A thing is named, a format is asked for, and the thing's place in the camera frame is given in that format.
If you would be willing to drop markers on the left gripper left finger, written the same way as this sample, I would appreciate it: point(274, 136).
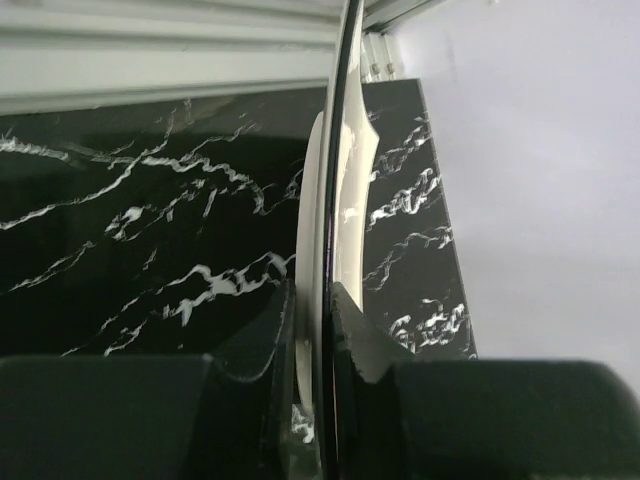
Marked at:
point(223, 415)

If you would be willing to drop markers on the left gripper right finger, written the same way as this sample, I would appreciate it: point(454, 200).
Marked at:
point(401, 418)

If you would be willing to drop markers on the square black-rimmed plate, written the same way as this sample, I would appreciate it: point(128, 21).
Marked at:
point(330, 232)

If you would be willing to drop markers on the left aluminium frame post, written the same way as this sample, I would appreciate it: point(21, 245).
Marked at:
point(66, 55)

